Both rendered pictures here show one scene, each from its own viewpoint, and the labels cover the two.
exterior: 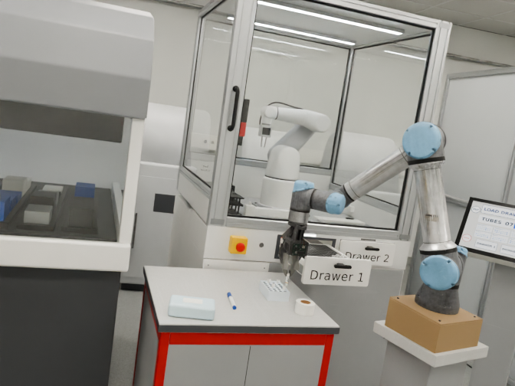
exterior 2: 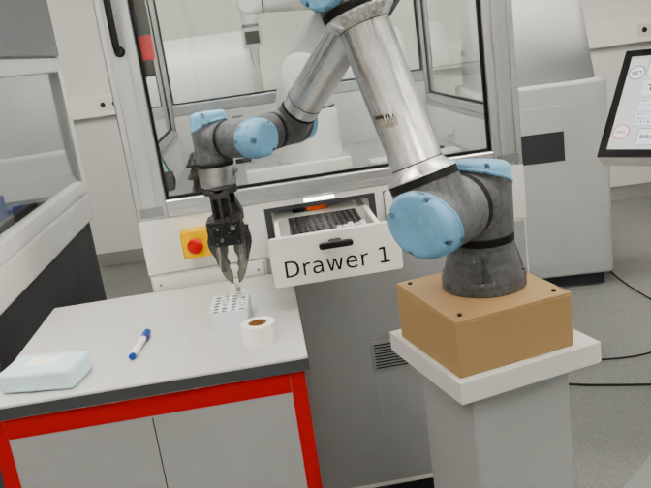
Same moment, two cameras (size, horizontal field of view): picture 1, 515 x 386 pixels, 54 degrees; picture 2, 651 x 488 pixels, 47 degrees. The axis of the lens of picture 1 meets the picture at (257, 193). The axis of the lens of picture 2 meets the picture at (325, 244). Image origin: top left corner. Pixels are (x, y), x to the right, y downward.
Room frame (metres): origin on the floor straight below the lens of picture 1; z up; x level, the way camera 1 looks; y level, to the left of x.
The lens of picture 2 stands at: (0.42, -0.75, 1.32)
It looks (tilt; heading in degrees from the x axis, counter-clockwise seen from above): 15 degrees down; 15
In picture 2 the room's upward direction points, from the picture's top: 8 degrees counter-clockwise
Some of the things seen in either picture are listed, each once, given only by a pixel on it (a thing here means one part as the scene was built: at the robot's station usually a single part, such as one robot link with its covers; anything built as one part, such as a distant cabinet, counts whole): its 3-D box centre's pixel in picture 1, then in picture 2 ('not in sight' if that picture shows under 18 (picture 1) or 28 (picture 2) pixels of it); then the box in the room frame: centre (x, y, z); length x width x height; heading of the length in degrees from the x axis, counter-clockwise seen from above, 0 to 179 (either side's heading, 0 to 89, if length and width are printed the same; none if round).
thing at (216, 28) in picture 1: (208, 92); not in sight; (2.60, 0.32, 1.52); 0.87 x 0.01 x 0.86; 18
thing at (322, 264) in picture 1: (336, 271); (335, 254); (1.97, -0.36, 0.87); 0.29 x 0.02 x 0.11; 108
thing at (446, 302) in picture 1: (439, 292); (481, 257); (1.74, -0.68, 0.91); 0.15 x 0.15 x 0.10
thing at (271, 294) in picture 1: (273, 290); (231, 310); (1.91, -0.12, 0.78); 0.12 x 0.08 x 0.04; 16
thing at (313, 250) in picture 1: (316, 257); (326, 234); (2.16, -0.30, 0.87); 0.22 x 0.18 x 0.06; 18
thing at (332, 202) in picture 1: (329, 201); (252, 137); (1.82, -0.26, 1.17); 0.11 x 0.11 x 0.08; 63
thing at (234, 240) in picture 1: (237, 244); (196, 242); (2.16, 0.05, 0.88); 0.07 x 0.05 x 0.07; 108
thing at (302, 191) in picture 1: (303, 196); (212, 138); (1.85, -0.17, 1.17); 0.09 x 0.08 x 0.11; 63
